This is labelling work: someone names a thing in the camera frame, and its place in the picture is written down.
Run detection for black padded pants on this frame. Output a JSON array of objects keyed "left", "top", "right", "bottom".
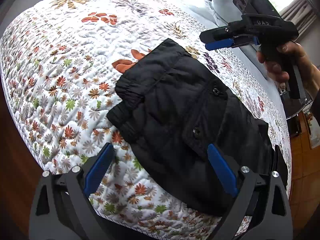
[{"left": 107, "top": 39, "right": 288, "bottom": 217}]

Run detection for person's right hand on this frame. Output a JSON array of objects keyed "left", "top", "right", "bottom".
[{"left": 257, "top": 41, "right": 319, "bottom": 99}]

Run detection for light blue folded duvet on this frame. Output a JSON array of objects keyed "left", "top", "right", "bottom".
[{"left": 212, "top": 0, "right": 242, "bottom": 27}]

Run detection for beige curtain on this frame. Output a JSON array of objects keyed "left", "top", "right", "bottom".
[{"left": 279, "top": 0, "right": 317, "bottom": 33}]

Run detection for black metal chair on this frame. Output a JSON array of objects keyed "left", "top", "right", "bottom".
[{"left": 279, "top": 89, "right": 312, "bottom": 137}]

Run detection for white floral quilt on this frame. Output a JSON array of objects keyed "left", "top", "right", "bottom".
[{"left": 1, "top": 0, "right": 292, "bottom": 239}]

